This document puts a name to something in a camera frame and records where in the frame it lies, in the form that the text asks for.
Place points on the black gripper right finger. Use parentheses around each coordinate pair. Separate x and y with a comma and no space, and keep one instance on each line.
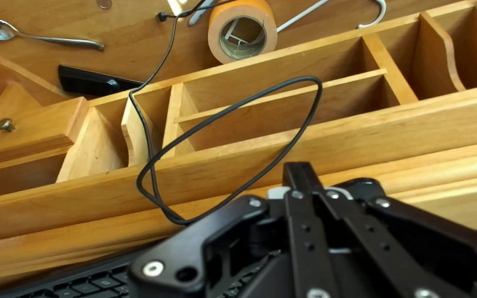
(416,253)

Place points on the roll of masking tape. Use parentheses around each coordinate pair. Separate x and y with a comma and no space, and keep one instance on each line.
(240,28)

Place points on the metal spoon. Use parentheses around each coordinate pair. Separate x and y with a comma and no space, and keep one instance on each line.
(9,31)

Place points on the black remote control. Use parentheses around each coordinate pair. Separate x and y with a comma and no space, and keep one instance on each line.
(90,82)

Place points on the right small desk drawer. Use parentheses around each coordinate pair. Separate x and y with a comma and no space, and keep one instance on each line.
(45,129)

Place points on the black computer keyboard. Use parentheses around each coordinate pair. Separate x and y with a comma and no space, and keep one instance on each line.
(108,278)

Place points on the wooden roll-top desk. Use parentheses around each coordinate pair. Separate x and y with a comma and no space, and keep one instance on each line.
(396,101)

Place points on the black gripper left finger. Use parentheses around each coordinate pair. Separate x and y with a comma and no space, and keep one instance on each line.
(178,266)

